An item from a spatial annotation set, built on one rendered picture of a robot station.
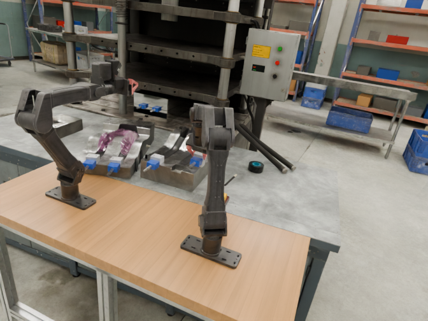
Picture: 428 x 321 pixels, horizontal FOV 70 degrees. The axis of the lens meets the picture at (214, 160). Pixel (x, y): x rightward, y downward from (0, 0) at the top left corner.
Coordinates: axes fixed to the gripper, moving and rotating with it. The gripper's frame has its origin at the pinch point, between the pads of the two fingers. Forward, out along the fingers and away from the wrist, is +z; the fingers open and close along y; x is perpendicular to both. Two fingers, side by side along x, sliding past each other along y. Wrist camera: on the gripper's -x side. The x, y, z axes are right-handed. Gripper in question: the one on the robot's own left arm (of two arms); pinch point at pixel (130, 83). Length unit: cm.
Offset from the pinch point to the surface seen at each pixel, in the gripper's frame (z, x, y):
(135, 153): 0.0, 33.1, -3.6
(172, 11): 72, -33, 22
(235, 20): 64, -32, -23
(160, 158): -7.1, 28.0, -21.2
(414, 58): 644, -20, -216
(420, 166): 319, 102, -208
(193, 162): -5.9, 25.8, -37.0
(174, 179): -7.6, 36.1, -29.2
